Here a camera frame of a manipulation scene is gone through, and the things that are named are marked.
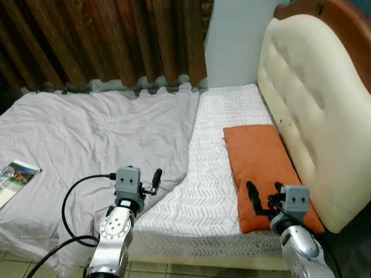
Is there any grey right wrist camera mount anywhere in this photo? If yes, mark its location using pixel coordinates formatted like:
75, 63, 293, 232
281, 185, 311, 218

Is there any cream tufted headboard wooden frame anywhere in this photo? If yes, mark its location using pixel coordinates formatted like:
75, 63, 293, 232
257, 0, 371, 234

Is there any brown pleated curtain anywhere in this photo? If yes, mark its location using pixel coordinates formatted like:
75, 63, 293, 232
0, 0, 214, 94

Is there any grey blanket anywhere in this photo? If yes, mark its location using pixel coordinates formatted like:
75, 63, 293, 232
0, 81, 201, 276

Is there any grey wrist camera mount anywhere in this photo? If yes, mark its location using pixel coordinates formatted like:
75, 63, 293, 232
114, 166, 143, 201
281, 185, 311, 218

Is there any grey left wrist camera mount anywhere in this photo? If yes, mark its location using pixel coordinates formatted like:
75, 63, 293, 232
114, 166, 143, 201

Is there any book with colourful cover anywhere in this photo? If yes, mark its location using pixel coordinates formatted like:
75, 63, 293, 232
0, 160, 42, 209

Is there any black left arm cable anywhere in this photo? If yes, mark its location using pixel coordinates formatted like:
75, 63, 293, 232
26, 173, 117, 278

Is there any mattress with white patterned cover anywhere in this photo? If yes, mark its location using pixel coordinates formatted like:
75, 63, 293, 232
129, 84, 326, 270

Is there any orange pillow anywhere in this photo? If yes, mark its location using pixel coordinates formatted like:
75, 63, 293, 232
223, 124, 326, 235

